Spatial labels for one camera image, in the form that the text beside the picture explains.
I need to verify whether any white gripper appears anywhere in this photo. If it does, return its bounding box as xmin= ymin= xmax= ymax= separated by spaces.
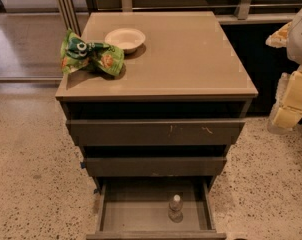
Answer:
xmin=265 ymin=8 xmax=302 ymax=129

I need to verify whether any clear plastic water bottle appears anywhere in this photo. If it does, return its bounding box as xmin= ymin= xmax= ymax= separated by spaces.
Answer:
xmin=168 ymin=194 xmax=183 ymax=223

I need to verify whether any grey drawer cabinet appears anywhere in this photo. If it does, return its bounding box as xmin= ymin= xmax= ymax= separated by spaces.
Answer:
xmin=54 ymin=11 xmax=259 ymax=240

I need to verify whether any open bottom grey drawer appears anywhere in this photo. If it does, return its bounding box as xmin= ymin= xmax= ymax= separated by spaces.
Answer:
xmin=86 ymin=178 xmax=226 ymax=240

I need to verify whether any top grey drawer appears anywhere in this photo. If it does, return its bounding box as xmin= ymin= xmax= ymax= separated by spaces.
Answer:
xmin=66 ymin=119 xmax=245 ymax=146

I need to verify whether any middle grey drawer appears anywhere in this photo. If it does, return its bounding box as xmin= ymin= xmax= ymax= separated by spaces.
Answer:
xmin=84 ymin=157 xmax=227 ymax=177

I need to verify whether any white paper bowl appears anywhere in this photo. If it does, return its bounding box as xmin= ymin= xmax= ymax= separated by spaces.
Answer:
xmin=105 ymin=28 xmax=146 ymax=54

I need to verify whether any green chip bag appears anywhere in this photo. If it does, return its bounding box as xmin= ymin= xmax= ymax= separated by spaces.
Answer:
xmin=60 ymin=29 xmax=124 ymax=77

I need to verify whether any metal window frame rail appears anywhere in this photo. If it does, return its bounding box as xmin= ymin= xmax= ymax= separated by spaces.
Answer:
xmin=50 ymin=0 xmax=302 ymax=27

